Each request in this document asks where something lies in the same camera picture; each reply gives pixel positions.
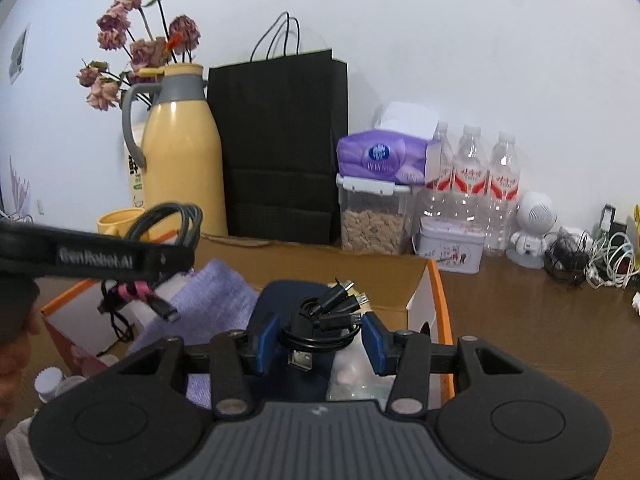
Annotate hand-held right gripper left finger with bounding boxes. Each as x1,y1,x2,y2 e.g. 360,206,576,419
117,311,281,420

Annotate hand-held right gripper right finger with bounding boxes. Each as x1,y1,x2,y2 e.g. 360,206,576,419
362,311,523,416

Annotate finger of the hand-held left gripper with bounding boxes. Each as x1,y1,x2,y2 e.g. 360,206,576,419
149,245,197,282

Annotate grey braided cable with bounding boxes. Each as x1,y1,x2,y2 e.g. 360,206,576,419
96,202,204,357

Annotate black USB cable bundle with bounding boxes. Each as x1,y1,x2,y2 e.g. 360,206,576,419
277,277,372,374

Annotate orange cardboard box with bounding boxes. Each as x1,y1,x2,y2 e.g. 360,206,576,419
40,230,457,411

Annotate person's left hand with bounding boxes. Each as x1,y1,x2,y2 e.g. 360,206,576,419
0,329,42,427

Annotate purple cloth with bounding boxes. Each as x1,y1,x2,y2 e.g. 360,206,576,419
125,258,262,411

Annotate navy zip pouch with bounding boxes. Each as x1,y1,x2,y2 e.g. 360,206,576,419
246,279,372,404

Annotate yellow mug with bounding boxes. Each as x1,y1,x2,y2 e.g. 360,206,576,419
96,207,147,239

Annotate white milk carton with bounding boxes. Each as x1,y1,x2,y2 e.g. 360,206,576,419
123,125,147,209

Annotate yellow thermos jug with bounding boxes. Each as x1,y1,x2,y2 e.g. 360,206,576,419
121,62,230,237

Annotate white printed tin box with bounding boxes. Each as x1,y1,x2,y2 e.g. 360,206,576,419
412,217,485,276

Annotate clear food container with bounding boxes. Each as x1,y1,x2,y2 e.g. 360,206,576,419
336,174,416,256

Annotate brown bottle with white cap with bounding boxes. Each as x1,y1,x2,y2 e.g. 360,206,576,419
54,374,89,398

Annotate black paper bag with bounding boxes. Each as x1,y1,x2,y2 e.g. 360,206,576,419
206,11,350,247

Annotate clear water bottle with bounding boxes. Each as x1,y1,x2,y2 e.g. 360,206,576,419
485,131,523,259
424,121,455,221
451,124,489,223

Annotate purple tissue pack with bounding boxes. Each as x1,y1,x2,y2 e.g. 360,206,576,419
336,102,442,186

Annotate white robot toy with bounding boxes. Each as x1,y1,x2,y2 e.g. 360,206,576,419
506,191,559,269

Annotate dried pink flowers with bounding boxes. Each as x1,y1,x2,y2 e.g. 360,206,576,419
76,0,202,112

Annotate black charger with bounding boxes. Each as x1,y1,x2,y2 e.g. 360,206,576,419
597,203,629,247

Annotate purple wall decal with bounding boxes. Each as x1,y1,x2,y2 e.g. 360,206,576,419
8,156,32,214

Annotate framed wall picture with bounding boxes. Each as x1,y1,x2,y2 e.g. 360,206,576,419
8,23,31,86

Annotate tangled white cables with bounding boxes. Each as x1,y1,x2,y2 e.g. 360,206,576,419
582,232,640,292

